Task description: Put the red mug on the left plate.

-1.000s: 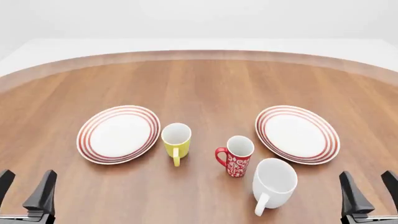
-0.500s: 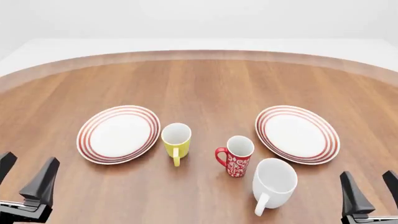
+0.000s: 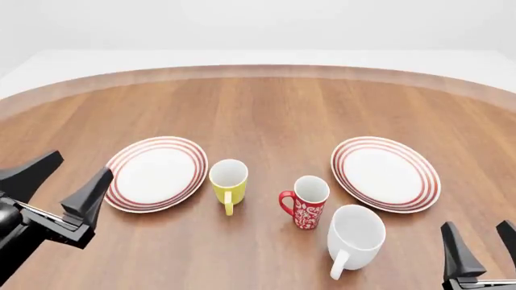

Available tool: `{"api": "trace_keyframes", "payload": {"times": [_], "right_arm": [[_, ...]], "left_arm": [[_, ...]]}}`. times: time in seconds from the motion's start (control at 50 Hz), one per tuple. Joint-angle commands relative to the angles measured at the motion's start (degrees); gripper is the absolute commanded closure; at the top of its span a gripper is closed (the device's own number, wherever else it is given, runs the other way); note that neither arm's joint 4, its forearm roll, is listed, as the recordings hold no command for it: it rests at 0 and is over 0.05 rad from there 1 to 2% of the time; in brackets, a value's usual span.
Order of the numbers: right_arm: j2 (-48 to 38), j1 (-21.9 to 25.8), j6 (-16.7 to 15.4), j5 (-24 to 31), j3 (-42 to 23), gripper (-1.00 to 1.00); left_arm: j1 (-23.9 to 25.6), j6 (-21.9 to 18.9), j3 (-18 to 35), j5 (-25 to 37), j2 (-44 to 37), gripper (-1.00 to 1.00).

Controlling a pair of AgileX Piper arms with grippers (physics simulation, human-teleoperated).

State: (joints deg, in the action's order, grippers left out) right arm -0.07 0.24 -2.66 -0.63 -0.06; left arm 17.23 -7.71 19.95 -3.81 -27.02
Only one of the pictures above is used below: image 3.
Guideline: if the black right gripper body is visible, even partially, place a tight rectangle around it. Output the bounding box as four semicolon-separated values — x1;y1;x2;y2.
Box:
441;273;516;290

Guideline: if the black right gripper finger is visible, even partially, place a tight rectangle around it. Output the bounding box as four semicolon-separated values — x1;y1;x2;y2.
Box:
439;221;488;280
495;220;516;267

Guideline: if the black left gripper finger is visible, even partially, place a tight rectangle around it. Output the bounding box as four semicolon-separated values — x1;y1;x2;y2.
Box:
0;150;65;201
60;165;114;228

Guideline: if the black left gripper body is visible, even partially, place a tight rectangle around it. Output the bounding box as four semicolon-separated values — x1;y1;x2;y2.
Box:
10;198;97;250

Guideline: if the white plate with red rings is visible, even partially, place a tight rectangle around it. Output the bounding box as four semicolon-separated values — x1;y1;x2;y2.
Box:
103;135;210;214
330;135;442;214

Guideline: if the white mug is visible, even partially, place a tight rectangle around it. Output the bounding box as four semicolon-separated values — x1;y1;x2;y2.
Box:
327;204;387;281

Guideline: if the yellow-green mug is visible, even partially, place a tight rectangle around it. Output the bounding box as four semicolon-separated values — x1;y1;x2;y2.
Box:
208;158;249;217

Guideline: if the red patterned mug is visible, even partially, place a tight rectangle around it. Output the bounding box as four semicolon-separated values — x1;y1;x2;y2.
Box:
278;175;331;231

